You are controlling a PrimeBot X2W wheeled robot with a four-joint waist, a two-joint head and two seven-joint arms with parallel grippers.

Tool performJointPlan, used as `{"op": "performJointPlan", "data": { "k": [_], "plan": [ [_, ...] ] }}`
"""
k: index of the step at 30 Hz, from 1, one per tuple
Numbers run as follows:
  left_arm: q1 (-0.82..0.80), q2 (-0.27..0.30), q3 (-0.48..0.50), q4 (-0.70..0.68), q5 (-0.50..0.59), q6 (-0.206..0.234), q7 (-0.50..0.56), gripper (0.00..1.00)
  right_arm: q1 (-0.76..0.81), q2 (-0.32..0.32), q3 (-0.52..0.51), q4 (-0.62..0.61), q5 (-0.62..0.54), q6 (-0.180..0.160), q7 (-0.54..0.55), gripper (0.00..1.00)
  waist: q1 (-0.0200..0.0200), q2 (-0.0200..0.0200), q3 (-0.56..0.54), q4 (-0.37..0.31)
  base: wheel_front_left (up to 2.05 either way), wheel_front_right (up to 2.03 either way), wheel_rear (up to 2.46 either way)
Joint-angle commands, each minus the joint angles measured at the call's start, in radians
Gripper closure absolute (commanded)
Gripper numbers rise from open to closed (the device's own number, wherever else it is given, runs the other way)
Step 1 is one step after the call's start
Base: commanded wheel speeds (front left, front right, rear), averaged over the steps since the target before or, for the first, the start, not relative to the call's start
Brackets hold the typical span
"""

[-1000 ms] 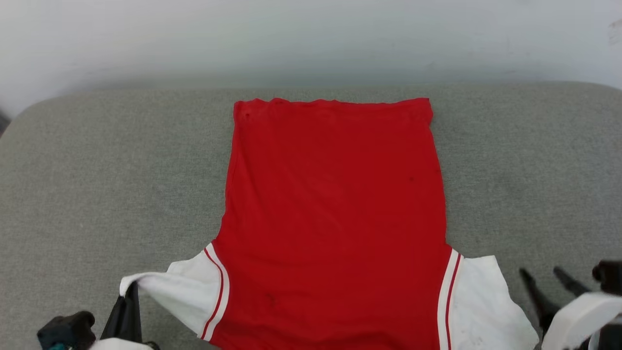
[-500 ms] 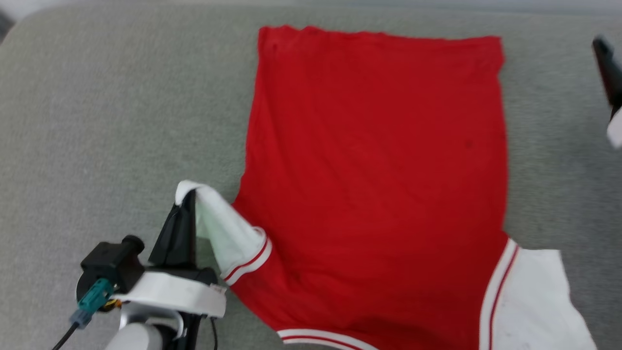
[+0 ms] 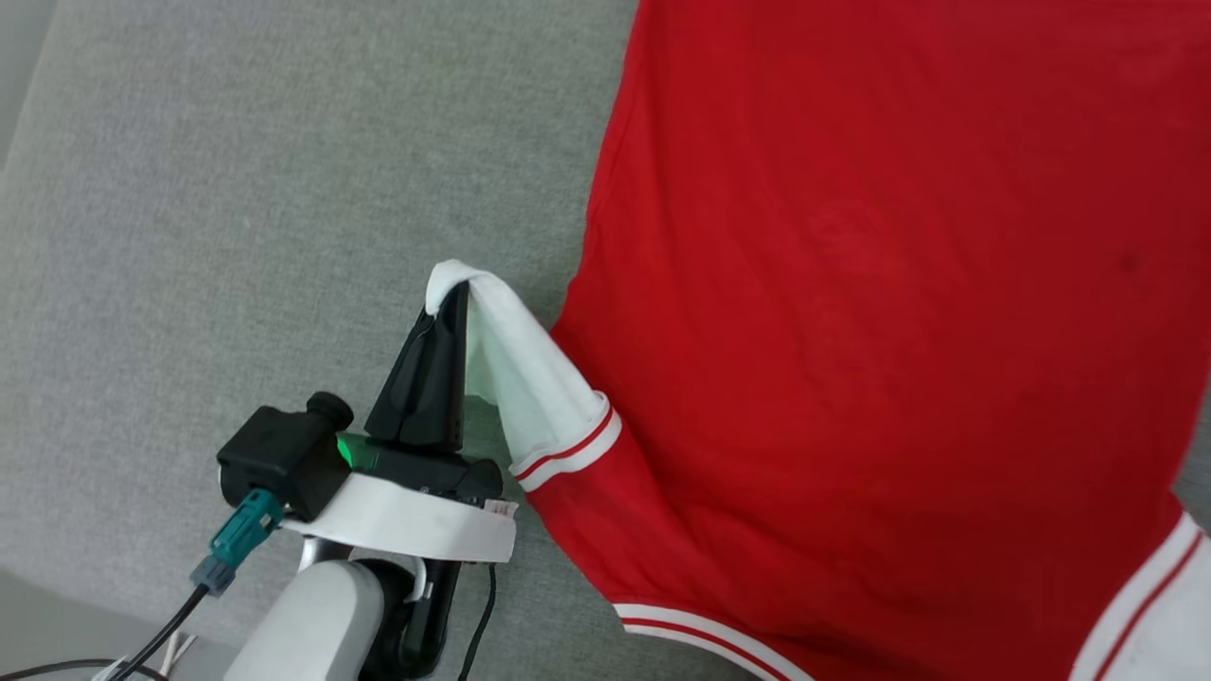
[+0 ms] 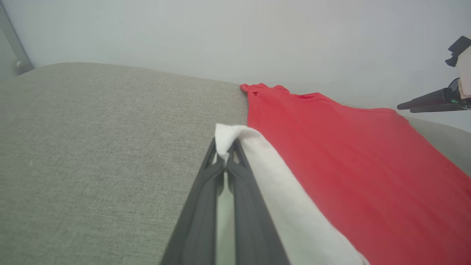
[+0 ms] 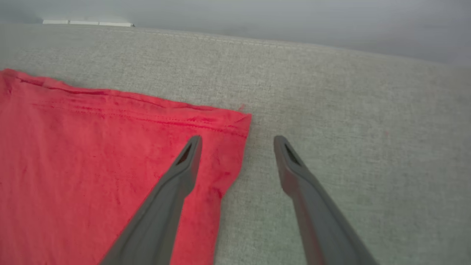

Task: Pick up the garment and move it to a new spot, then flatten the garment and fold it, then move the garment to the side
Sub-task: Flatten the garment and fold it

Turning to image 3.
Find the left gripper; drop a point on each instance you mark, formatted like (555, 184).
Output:
(407, 525)

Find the red garment with white trim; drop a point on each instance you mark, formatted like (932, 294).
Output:
(851, 331)

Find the left camera teal connector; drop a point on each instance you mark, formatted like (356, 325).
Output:
(241, 534)

